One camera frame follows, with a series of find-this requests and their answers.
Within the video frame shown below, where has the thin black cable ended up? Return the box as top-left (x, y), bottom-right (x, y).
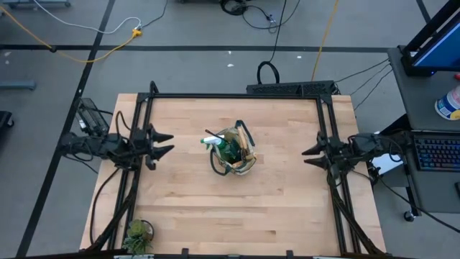
top-left (336, 59), bottom-right (391, 83)
top-left (350, 63), bottom-right (392, 96)
top-left (354, 68), bottom-right (393, 111)

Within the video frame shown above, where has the black table frame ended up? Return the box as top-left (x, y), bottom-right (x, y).
top-left (86, 81), bottom-right (387, 257)

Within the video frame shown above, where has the wooden handled garden tool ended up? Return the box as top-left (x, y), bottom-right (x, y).
top-left (236, 125), bottom-right (252, 159)
top-left (231, 153), bottom-right (258, 169)

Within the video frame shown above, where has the black hanging cable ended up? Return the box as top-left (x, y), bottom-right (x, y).
top-left (256, 0), bottom-right (288, 86)

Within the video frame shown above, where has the black coiled floor cable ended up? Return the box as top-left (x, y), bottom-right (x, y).
top-left (219, 0), bottom-right (249, 17)

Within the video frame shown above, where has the green potted succulent plant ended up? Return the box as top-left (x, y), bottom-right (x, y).
top-left (121, 218), bottom-right (155, 256)

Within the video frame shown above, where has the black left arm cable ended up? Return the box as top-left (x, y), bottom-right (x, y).
top-left (88, 165), bottom-right (125, 246)

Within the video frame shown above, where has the beige green canvas gardening bag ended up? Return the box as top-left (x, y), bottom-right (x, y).
top-left (209, 119), bottom-right (258, 177)

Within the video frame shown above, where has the white floor cable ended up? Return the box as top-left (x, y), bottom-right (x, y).
top-left (34, 0), bottom-right (143, 35)

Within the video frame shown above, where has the grey floor stand foot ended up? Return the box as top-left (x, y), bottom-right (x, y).
top-left (0, 79), bottom-right (37, 91)

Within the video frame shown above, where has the white paper sheet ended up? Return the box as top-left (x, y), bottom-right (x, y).
top-left (371, 153), bottom-right (395, 176)

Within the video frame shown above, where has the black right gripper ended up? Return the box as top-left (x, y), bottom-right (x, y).
top-left (301, 131), bottom-right (355, 179)

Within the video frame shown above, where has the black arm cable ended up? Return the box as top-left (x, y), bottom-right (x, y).
top-left (88, 165), bottom-right (125, 246)
top-left (375, 172), bottom-right (460, 235)

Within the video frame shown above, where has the yellow extension cord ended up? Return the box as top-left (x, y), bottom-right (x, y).
top-left (0, 5), bottom-right (144, 64)

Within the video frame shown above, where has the black power supply box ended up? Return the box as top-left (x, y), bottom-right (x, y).
top-left (76, 97), bottom-right (110, 137)

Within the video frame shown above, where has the thin black rod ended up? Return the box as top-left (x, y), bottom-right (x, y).
top-left (204, 128), bottom-right (226, 140)

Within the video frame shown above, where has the long yellow hanging cord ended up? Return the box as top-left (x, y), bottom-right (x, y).
top-left (310, 0), bottom-right (341, 82)

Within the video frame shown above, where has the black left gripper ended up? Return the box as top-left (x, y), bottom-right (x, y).
top-left (131, 124), bottom-right (175, 171)

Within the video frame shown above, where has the black floor object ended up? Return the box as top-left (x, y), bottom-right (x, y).
top-left (0, 110), bottom-right (14, 130)

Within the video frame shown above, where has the green spray bottle white trigger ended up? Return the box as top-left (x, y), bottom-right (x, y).
top-left (200, 135), bottom-right (235, 161)

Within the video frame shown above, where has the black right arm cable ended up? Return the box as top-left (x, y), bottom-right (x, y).
top-left (375, 172), bottom-right (460, 235)

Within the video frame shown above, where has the grey side desk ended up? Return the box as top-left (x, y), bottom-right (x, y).
top-left (386, 46), bottom-right (460, 213)

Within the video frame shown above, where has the black backlit keyboard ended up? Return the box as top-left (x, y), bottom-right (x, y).
top-left (413, 135), bottom-right (460, 173)

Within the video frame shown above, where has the black framed desk monitor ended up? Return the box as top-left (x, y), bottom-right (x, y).
top-left (400, 0), bottom-right (460, 77)

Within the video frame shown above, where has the white blue wipes container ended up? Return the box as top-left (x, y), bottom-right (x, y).
top-left (433, 85), bottom-right (460, 122)

